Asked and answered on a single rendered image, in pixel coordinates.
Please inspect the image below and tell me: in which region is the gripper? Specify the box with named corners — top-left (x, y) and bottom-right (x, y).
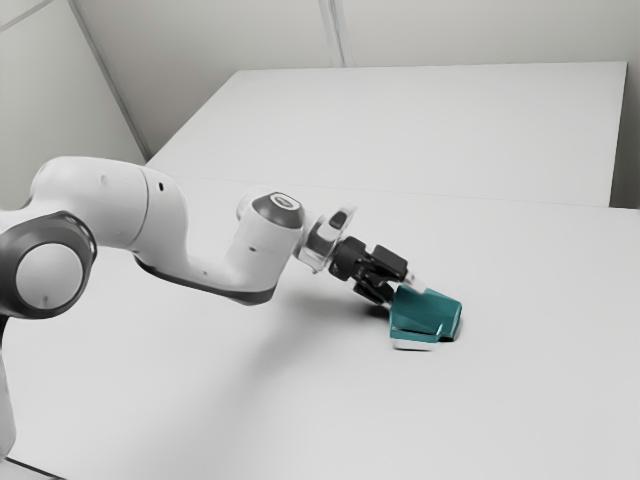
top-left (328, 236), bottom-right (427, 307)

